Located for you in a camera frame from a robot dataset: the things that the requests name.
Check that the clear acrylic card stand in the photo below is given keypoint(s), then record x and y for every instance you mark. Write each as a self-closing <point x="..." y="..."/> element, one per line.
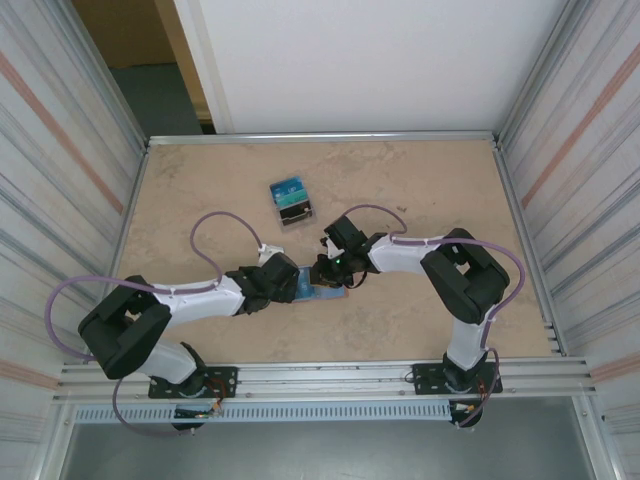
<point x="300" y="224"/>

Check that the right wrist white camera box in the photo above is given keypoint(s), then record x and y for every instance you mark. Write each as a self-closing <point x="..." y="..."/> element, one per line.
<point x="331" y="246"/>

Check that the aluminium rail under arm bases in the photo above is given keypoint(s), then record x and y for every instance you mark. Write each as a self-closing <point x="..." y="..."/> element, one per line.
<point x="325" y="380"/>

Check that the aluminium rail below white wall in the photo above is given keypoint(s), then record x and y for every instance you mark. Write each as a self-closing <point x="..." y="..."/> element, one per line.
<point x="325" y="137"/>

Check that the aluminium side rail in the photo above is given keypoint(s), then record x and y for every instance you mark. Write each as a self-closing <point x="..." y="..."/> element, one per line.
<point x="138" y="175"/>
<point x="506" y="175"/>

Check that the black card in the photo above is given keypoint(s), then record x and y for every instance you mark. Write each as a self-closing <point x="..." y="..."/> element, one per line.
<point x="297" y="212"/>

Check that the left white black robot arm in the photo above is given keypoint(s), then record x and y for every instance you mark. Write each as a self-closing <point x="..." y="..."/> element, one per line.
<point x="200" y="300"/>

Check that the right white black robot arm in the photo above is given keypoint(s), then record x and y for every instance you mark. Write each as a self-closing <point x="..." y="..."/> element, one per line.
<point x="400" y="255"/>

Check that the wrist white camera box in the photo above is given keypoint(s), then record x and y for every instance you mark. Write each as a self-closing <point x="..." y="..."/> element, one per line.
<point x="331" y="246"/>
<point x="270" y="248"/>

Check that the aluminium frame post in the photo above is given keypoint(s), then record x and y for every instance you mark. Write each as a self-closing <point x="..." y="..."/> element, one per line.
<point x="112" y="87"/>
<point x="542" y="75"/>

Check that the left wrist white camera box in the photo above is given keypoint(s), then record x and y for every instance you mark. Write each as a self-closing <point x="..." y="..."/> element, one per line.
<point x="270" y="248"/>

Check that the dark blue chip credit card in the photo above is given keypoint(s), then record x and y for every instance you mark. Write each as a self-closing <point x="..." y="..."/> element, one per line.
<point x="305" y="285"/>

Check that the blue card with white print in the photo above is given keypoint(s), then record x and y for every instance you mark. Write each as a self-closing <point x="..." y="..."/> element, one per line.
<point x="287" y="186"/>

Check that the pink leather card holder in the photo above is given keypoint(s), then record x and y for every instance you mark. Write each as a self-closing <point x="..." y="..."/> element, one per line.
<point x="332" y="295"/>

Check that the brown wooden door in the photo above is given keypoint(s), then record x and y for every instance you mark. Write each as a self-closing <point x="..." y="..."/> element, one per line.
<point x="130" y="30"/>

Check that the grey metal panel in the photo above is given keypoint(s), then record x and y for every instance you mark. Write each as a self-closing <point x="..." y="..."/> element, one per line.
<point x="325" y="450"/>

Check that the teal card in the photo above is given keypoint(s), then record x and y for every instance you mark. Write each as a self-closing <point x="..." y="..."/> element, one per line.
<point x="292" y="199"/>

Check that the white door frame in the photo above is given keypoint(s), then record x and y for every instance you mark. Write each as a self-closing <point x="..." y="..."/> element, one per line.
<point x="205" y="60"/>

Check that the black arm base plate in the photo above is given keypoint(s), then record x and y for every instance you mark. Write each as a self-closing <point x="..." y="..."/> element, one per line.
<point x="225" y="380"/>
<point x="425" y="377"/>

